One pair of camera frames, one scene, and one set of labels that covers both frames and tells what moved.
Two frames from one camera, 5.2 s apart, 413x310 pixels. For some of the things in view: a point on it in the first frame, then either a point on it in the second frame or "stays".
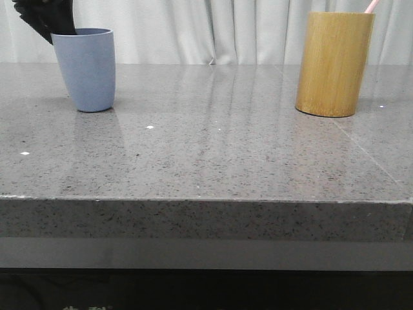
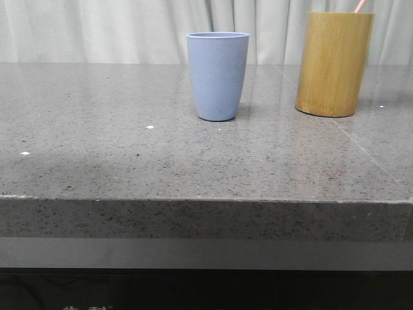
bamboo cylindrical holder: x=333 y=62 stays
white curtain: x=207 y=31 stays
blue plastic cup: x=87 y=61 to x=219 y=62
